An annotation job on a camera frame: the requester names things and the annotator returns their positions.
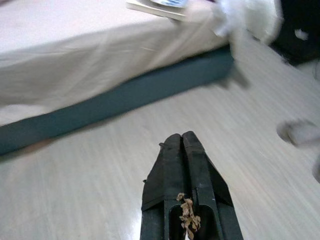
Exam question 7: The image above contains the black cabinet with white sticker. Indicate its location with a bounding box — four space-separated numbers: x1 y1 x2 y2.
271 0 320 66

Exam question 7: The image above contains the grey slipper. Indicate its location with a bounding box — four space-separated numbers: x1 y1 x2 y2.
276 119 320 148
311 149 320 183

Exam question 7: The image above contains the brown crumbly residue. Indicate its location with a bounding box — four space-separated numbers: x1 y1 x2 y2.
176 191 202 240

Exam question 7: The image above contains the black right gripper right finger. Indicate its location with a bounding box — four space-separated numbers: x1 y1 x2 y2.
183 130 245 240

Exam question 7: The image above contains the mattress with beige sheet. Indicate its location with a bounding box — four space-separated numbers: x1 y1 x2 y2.
0 0 235 127

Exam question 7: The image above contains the white book blue lettering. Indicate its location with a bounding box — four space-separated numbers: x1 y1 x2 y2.
126 0 188 21

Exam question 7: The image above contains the cream cartoon print quilt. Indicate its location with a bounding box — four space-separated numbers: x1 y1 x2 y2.
199 0 285 51

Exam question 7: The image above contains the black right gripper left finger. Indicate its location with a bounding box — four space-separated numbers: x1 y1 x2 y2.
139 133 188 240

